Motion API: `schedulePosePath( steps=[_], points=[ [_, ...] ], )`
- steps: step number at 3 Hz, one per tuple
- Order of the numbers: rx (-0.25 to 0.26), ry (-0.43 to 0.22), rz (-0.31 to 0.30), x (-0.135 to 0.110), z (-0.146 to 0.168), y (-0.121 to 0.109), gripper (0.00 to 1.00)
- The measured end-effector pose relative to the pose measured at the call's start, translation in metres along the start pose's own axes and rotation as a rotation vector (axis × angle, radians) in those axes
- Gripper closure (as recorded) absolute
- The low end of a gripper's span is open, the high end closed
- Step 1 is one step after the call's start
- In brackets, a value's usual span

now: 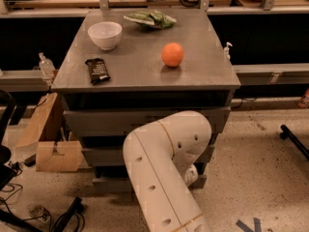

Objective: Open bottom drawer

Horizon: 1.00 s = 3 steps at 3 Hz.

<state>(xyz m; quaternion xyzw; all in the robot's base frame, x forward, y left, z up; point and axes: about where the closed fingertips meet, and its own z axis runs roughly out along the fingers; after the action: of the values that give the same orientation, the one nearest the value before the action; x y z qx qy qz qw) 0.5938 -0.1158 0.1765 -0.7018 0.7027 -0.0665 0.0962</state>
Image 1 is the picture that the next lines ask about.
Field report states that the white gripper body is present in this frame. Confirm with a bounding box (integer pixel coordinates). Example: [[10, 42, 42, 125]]
[[184, 164, 198, 186]]

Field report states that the grey bottom drawer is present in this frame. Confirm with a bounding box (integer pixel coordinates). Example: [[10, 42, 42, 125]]
[[93, 174, 207, 193]]

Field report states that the grey drawer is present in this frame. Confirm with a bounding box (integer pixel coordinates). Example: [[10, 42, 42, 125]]
[[82, 145, 214, 166], [93, 174, 207, 193], [63, 106, 232, 137]]

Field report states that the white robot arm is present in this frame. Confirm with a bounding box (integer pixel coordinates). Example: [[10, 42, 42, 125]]
[[123, 111, 212, 232]]

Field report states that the grey top drawer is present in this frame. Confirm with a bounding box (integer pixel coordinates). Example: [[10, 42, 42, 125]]
[[63, 106, 232, 137]]

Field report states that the grey middle drawer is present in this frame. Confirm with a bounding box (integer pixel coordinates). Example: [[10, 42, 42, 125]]
[[82, 145, 214, 166]]

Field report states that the grey drawer cabinet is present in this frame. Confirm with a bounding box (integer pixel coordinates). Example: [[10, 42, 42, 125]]
[[52, 9, 240, 178]]

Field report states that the black chair base leg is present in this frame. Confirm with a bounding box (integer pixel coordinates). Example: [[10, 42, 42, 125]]
[[279, 125, 309, 160]]

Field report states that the orange fruit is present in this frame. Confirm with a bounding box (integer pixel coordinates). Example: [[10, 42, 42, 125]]
[[161, 43, 184, 68]]

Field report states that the small white pump bottle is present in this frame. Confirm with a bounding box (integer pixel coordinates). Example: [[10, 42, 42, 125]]
[[223, 42, 233, 60]]

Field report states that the cardboard box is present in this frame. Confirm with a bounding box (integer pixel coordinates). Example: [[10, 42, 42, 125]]
[[16, 93, 84, 172]]

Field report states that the black snack bar wrapper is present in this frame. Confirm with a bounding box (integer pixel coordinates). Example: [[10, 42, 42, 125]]
[[85, 58, 110, 85]]

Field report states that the black power strip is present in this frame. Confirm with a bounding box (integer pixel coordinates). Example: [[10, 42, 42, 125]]
[[52, 197, 84, 232]]

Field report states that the green chip bag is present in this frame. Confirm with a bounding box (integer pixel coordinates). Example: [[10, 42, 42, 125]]
[[124, 11, 177, 29]]

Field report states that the white bowl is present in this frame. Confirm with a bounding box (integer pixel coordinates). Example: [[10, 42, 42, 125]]
[[88, 21, 123, 50]]

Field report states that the clear sanitizer bottle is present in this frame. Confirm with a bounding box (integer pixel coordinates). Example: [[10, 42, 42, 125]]
[[39, 52, 55, 77]]

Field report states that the black office chair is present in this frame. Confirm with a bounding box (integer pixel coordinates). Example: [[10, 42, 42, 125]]
[[0, 90, 16, 190]]

